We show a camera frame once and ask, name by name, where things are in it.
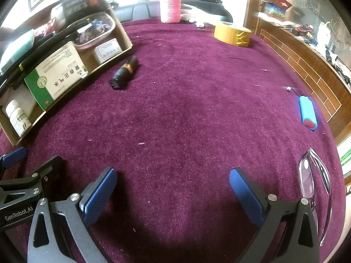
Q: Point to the pale green pack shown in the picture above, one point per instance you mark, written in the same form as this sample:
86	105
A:
16	49

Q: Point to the black bag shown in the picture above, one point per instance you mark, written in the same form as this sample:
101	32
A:
211	5

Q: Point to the white cloth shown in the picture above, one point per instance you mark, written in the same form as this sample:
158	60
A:
197	15

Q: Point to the black roll with gold label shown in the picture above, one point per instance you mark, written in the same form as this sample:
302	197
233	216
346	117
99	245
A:
123	72

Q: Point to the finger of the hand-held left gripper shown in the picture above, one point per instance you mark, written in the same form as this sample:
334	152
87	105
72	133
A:
33	182
13	156

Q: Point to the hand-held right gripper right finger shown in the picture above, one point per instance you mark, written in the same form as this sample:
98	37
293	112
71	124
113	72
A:
246	194

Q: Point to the green and white medicine box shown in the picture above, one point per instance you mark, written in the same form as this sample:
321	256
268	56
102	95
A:
54	74

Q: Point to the white pill bottle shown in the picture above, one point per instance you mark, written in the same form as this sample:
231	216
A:
17	117

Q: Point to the small white box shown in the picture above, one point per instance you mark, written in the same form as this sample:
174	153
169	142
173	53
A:
107	50

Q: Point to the wooden cabinet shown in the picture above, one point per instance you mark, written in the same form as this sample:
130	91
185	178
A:
301	63

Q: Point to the green printed panel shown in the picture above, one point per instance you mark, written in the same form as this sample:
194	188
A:
345	159

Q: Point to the clear pink pencil case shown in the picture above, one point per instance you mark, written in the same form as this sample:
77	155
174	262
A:
93	30

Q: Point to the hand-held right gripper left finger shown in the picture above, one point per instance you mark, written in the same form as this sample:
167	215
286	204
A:
99	194

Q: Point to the clear eyeglasses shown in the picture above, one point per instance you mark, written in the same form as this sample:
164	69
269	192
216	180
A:
307	175

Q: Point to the red packet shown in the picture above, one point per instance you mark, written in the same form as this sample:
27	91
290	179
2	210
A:
44	30

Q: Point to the pink knitted bottle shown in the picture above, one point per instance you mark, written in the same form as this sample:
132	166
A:
170	8

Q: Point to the colourful cardboard box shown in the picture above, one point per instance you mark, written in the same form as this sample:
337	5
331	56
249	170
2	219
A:
274	8

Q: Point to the yellow tape roll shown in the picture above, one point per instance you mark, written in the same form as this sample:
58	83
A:
230	37

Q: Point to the wooden door frame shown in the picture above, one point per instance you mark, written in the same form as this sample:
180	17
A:
255	5

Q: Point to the blue battery pack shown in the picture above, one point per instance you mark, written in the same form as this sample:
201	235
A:
307	112

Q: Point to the black pen with yellow ends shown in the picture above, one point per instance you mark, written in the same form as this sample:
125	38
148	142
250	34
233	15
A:
41	52

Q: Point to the white plastic container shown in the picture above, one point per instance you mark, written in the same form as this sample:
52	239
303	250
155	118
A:
324	33

